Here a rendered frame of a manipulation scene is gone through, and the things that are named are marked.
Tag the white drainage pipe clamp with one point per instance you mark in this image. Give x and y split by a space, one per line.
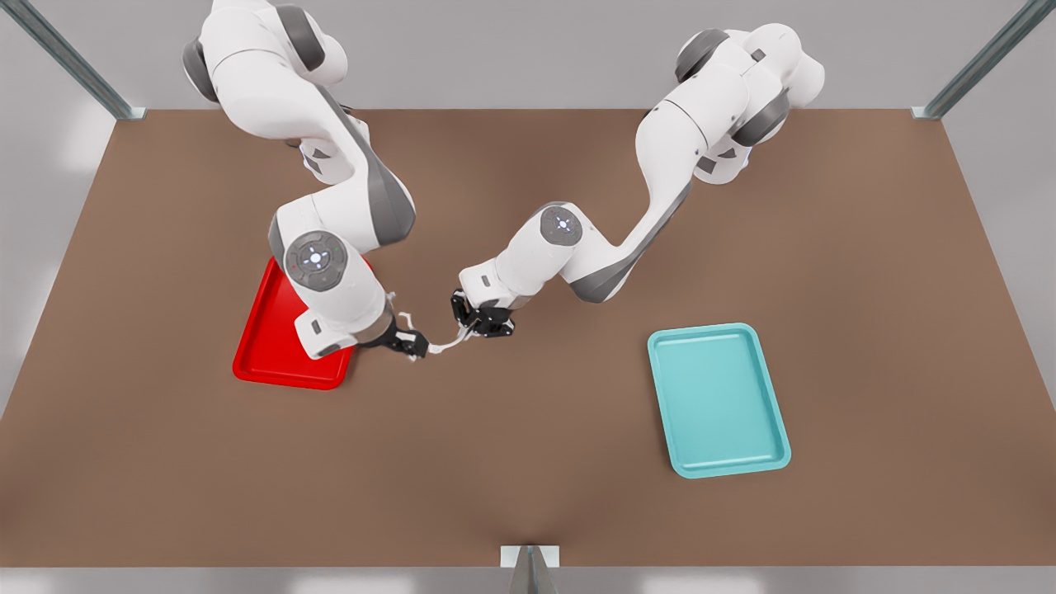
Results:
450 340

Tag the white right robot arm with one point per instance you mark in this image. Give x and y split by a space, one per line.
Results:
330 223

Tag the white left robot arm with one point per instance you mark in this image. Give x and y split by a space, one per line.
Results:
660 157

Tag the red tray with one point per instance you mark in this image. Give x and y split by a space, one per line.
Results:
280 342

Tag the teal tray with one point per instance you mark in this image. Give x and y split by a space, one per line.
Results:
716 400

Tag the silver frame post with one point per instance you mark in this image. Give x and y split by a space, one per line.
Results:
70 59
982 62
529 569

